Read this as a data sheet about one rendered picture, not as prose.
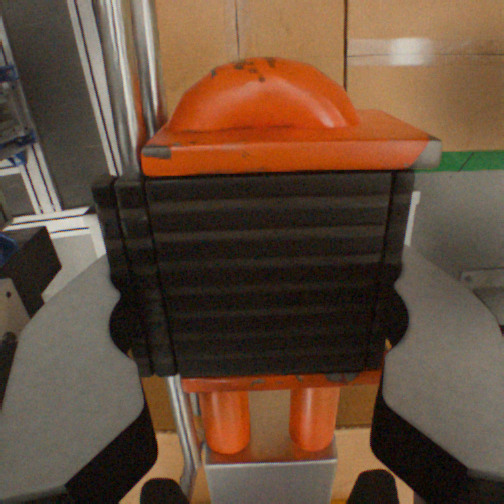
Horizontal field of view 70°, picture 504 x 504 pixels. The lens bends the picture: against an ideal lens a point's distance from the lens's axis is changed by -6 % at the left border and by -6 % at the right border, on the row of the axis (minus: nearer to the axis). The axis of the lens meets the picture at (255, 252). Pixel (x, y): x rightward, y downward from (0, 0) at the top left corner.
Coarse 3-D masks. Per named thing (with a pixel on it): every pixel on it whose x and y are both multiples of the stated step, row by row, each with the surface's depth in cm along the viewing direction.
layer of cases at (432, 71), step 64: (192, 0) 64; (256, 0) 64; (320, 0) 65; (384, 0) 64; (448, 0) 64; (192, 64) 69; (320, 64) 70; (384, 64) 70; (448, 64) 70; (448, 128) 76
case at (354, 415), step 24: (144, 384) 43; (168, 408) 40; (360, 408) 40; (168, 432) 38; (336, 432) 38; (360, 432) 38; (168, 456) 39; (360, 456) 40; (144, 480) 42; (336, 480) 43
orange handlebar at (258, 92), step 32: (224, 64) 10; (256, 64) 10; (288, 64) 10; (192, 96) 10; (224, 96) 10; (256, 96) 10; (288, 96) 10; (320, 96) 10; (192, 128) 10; (224, 128) 10; (224, 416) 16; (320, 416) 16; (224, 448) 17; (320, 448) 17
